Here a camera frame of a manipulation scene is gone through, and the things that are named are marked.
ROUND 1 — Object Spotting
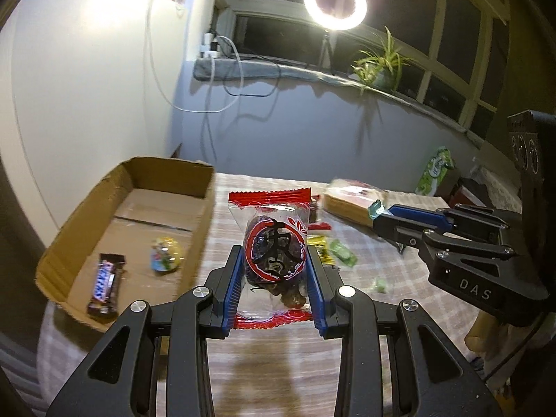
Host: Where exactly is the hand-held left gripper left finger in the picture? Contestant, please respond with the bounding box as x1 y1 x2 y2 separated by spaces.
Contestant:
46 245 245 417

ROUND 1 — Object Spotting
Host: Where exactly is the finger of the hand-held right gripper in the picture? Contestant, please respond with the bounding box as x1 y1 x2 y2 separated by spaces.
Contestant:
373 214 549 327
388 203 522 244

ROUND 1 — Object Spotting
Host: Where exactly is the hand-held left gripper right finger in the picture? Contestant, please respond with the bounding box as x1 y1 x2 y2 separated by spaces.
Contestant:
306 243 505 417

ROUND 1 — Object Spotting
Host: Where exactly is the small green candy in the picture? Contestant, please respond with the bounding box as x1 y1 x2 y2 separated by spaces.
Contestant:
368 200 392 221

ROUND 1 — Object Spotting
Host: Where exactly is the small yellow snack packet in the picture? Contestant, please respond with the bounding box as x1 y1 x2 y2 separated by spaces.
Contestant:
309 235 337 265

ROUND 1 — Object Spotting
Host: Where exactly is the small green snack packet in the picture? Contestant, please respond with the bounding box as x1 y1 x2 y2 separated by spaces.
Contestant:
328 239 358 268

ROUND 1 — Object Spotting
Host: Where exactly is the clear red-edged snack packet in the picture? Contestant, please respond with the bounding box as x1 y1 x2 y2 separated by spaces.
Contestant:
228 188 316 330

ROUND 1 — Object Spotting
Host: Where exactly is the cardboard box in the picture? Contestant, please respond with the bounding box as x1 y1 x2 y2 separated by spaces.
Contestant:
35 156 215 333

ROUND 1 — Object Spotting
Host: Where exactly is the green and white bag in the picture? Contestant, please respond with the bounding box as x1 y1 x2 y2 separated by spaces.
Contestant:
415 147 455 196

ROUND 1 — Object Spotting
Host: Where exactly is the beige cloth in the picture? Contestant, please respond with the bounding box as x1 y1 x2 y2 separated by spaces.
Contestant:
465 308 522 359

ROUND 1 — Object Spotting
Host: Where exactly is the dark brown box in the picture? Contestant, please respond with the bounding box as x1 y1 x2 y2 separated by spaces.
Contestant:
445 169 484 209

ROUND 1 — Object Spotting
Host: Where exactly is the clear wrapped bread pack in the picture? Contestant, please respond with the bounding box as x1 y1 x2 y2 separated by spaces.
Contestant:
324 178 392 227

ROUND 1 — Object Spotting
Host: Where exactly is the round yellow candy pack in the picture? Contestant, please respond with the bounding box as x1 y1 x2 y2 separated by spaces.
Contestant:
150 237 185 274

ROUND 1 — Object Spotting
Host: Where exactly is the plaid tablecloth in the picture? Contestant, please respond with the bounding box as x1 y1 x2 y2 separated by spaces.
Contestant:
37 171 522 417

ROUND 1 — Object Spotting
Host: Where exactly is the brown chocolate bar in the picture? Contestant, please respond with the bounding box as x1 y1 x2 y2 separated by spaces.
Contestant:
87 253 126 319

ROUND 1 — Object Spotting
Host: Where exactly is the potted spider plant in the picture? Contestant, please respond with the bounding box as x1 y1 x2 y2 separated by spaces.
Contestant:
351 26 418 96

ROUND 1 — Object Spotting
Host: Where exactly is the white framed window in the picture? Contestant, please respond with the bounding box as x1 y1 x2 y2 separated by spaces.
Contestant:
215 0 511 140

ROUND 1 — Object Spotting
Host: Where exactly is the grey windowsill cloth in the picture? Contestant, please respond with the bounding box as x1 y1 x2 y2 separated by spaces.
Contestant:
193 56 487 146

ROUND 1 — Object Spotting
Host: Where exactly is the white power adapter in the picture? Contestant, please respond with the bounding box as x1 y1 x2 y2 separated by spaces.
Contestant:
201 30 223 59

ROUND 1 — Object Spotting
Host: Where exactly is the ring light tripod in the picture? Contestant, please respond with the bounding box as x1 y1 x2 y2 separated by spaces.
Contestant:
319 30 335 70

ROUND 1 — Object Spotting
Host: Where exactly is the black cable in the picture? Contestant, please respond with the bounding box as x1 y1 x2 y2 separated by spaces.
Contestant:
219 35 283 97

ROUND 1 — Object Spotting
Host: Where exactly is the white cable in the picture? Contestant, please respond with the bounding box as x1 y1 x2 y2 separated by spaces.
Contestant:
145 0 244 114

